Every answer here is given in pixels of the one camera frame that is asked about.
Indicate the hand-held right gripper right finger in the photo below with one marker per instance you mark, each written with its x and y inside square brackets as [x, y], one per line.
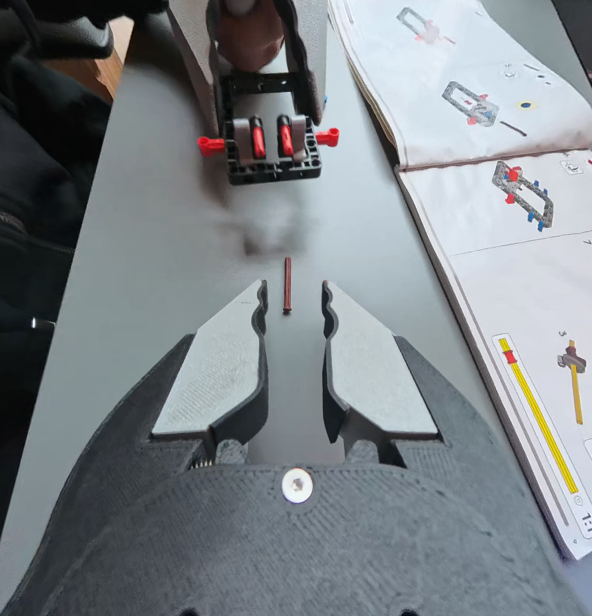
[377, 380]

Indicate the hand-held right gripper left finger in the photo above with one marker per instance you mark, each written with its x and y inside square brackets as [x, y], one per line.
[214, 375]

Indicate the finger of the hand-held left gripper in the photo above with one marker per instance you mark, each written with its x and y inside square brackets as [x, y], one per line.
[194, 43]
[315, 38]

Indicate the dark brown lego axle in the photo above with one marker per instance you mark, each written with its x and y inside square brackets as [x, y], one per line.
[287, 288]

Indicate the red lego axle pin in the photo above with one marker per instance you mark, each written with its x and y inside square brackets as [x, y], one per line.
[258, 142]

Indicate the black lego frame assembly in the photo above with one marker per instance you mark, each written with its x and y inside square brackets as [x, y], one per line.
[276, 171]

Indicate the lego instruction booklet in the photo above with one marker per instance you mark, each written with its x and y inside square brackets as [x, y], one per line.
[493, 288]

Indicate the person's left forearm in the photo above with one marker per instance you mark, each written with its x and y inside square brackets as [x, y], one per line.
[84, 29]

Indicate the person's left hand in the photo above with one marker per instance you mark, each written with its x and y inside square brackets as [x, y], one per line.
[250, 38]

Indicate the black backpack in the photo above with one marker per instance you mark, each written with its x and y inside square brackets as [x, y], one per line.
[31, 240]

